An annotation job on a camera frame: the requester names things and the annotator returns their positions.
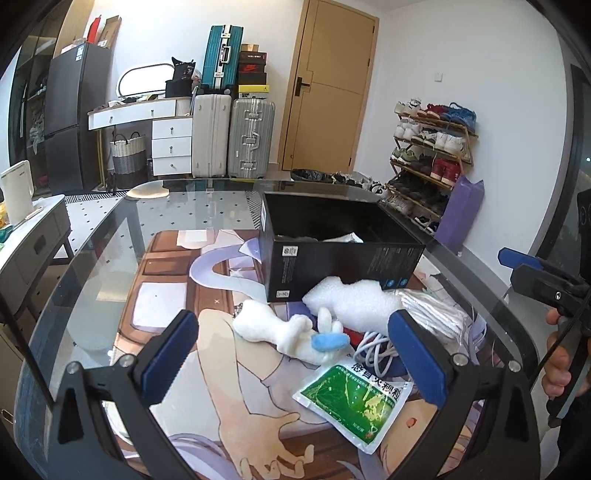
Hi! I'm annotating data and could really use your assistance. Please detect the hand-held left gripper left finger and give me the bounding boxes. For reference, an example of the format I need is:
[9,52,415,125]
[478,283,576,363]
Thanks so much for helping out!
[48,309,201,480]

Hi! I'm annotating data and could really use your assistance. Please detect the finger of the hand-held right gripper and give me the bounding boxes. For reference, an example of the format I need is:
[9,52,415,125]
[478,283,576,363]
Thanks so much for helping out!
[498,247,585,289]
[510,264,581,319]

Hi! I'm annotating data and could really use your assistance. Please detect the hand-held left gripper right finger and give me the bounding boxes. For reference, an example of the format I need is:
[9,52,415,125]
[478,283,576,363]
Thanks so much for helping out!
[387,309,543,480]

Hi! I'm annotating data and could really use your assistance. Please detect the clear bag of white masks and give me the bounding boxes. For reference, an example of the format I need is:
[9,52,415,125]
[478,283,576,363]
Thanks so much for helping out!
[399,288,483,356]

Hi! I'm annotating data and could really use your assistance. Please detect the green medicine packet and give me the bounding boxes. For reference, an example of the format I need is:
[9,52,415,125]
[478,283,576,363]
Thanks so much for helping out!
[292,362,413,454]

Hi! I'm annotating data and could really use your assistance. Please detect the white foam piece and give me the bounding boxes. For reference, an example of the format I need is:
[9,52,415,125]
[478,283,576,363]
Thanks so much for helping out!
[302,276,404,335]

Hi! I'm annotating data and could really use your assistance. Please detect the white plush toy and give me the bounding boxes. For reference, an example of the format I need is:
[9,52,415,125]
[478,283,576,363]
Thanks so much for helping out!
[232,299,348,367]

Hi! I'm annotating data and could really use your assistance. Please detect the black cardboard box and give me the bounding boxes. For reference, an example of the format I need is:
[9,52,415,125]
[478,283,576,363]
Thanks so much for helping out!
[259,191,426,304]

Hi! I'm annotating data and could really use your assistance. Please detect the person's right hand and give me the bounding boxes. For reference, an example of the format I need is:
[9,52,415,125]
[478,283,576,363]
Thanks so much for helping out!
[541,308,573,399]

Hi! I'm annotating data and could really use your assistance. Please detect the purple bag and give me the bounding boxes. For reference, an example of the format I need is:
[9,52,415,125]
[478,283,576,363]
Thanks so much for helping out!
[434,175,485,256]

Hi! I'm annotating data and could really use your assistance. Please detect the printed cartoon desk mat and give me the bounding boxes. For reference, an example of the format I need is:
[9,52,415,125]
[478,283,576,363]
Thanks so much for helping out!
[115,228,490,480]

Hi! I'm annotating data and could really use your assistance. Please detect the wooden shoe rack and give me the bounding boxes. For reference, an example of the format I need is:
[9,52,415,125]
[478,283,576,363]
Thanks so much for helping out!
[387,99,479,232]

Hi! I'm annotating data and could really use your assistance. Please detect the rows of racked shoes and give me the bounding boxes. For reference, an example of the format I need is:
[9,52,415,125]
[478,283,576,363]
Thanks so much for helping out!
[388,98,478,230]

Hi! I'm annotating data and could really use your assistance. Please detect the white dotted rug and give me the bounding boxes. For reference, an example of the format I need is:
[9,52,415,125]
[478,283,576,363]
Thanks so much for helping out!
[65,189,262,243]

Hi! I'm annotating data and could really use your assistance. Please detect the scattered loose sneakers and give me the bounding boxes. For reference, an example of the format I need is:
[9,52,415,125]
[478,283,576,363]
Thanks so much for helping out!
[332,172,394,195]

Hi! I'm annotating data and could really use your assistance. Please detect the grey side cabinet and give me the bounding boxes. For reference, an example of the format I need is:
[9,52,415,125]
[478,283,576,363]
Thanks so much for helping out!
[0,194,75,320]

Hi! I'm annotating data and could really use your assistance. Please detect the woven laundry basket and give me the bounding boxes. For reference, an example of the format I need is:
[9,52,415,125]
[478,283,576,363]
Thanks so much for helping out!
[109,131,147,190]

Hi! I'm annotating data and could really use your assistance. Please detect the trash bin with black liner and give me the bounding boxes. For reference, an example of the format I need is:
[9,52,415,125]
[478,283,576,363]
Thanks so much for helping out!
[291,168,336,184]

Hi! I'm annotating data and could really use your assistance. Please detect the white dresser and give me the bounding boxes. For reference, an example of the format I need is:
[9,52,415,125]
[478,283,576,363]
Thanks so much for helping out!
[88,97,195,178]

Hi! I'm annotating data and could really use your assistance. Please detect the white suitcase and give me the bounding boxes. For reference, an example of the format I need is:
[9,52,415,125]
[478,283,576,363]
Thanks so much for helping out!
[191,93,232,178]

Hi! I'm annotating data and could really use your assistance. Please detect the white appliance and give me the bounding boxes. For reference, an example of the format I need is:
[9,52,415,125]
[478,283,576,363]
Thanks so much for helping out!
[0,160,36,227]

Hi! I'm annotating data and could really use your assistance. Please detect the silver suitcase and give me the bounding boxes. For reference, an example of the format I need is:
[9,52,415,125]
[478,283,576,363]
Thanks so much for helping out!
[227,98,276,180]

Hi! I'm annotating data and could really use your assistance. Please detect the wooden door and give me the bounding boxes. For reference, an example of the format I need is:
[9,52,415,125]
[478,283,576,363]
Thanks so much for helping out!
[281,0,380,172]

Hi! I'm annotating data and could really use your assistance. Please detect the dark grey refrigerator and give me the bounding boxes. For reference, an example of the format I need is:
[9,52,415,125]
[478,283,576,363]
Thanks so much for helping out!
[44,42,112,195]

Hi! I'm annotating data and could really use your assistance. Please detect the oval mirror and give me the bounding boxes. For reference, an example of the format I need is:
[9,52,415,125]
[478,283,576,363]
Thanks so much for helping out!
[116,65,178,100]

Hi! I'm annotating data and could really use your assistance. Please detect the dark glass wardrobe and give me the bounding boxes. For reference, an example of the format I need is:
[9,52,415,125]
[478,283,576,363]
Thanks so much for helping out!
[9,34,58,195]

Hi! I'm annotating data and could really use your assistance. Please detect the black bag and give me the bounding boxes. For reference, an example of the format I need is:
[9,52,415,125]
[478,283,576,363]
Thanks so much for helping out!
[165,56,197,99]

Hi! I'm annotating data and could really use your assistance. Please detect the teal suitcase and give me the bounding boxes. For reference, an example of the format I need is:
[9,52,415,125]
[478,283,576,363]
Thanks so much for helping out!
[202,25,244,90]

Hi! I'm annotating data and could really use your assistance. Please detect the flat cardboard box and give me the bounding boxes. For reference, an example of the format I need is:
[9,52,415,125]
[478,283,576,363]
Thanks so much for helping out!
[100,16,122,49]

